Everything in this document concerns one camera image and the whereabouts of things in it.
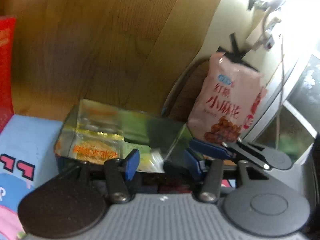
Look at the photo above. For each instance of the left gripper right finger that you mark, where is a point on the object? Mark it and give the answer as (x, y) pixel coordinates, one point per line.
(260, 204)

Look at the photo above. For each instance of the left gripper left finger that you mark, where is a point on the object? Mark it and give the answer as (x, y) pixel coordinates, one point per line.
(68, 205)

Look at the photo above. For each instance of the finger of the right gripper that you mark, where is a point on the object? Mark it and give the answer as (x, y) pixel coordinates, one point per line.
(208, 149)

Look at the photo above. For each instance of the dark snack box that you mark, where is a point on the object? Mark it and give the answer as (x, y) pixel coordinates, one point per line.
(95, 132)

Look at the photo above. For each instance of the pink snack bag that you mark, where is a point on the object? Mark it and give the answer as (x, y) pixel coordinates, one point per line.
(228, 100)

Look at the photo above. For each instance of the wooden headboard panel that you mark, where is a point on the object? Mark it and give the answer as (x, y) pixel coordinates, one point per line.
(126, 53)

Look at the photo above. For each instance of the red gift bag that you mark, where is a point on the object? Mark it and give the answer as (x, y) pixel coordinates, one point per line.
(6, 36)

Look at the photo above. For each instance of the white wall charger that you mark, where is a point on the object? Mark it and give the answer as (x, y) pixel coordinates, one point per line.
(262, 37)

